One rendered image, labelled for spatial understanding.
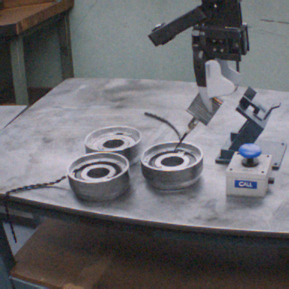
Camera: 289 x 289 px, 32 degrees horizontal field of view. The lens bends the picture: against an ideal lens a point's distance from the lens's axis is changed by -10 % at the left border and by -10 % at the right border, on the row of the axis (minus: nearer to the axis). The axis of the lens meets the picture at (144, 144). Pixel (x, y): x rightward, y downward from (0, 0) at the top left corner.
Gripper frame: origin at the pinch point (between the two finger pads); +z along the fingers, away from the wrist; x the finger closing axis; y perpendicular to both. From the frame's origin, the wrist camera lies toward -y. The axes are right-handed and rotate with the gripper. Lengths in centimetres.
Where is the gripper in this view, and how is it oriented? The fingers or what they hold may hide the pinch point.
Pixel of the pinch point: (208, 100)
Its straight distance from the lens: 90.6
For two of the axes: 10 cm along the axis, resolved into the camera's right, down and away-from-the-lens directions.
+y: 9.1, 1.0, -3.9
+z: 0.9, 9.0, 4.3
